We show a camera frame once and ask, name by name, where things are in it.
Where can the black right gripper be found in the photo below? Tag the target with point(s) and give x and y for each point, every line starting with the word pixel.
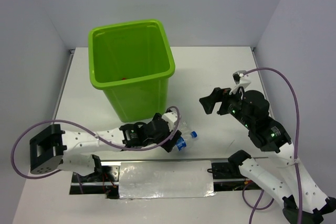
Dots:
pixel 218 94

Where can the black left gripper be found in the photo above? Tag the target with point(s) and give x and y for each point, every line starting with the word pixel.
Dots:
pixel 168 146

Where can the blue label bottle blue cap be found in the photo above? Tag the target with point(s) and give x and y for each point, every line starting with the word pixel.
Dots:
pixel 186 140

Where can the green label clear bottle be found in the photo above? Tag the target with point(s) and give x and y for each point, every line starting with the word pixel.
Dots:
pixel 184 128

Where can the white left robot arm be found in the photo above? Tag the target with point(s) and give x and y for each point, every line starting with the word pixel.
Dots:
pixel 55 149

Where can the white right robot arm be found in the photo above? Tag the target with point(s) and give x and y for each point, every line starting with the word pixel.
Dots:
pixel 302 201

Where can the green plastic bin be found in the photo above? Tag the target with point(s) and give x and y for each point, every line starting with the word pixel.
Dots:
pixel 139 51

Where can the silver foil sheet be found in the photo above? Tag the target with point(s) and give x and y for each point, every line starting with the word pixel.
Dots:
pixel 153 180

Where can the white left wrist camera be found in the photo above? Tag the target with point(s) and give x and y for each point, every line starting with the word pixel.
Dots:
pixel 171 119

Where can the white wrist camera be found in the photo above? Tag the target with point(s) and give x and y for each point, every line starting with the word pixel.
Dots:
pixel 171 119
pixel 241 79

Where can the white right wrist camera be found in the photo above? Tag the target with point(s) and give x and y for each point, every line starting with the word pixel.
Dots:
pixel 241 79

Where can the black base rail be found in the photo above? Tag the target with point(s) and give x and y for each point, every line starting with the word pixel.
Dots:
pixel 107 184

